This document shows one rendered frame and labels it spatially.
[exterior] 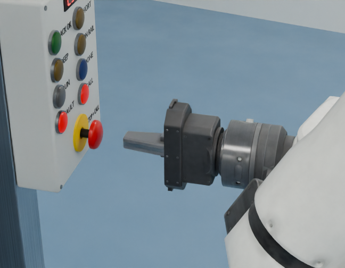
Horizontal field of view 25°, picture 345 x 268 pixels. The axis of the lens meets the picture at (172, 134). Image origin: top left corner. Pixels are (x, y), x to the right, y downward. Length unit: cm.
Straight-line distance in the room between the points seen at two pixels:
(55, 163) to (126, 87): 229
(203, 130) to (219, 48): 267
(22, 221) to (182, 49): 262
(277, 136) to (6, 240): 40
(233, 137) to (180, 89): 229
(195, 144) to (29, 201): 25
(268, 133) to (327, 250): 53
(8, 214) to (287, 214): 67
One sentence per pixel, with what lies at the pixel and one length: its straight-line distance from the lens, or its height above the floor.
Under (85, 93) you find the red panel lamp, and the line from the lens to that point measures 104.
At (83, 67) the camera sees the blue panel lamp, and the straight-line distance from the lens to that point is 102.
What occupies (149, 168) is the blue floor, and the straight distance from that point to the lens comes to 272.
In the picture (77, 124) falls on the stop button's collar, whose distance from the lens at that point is 104.
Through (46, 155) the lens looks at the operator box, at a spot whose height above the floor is 96.
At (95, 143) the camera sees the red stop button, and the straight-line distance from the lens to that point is 104.
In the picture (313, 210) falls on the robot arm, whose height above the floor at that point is 121.
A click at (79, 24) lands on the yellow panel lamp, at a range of 100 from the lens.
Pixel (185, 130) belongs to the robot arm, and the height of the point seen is 98.
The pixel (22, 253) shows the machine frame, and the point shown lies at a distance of 111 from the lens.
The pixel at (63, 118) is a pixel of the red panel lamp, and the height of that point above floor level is 100.
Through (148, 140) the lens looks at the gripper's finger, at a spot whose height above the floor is 95.
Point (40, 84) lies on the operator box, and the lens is 94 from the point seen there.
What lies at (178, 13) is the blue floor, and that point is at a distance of 405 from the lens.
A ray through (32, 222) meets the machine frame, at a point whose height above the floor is 82.
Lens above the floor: 147
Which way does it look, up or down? 30 degrees down
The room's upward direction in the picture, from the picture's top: straight up
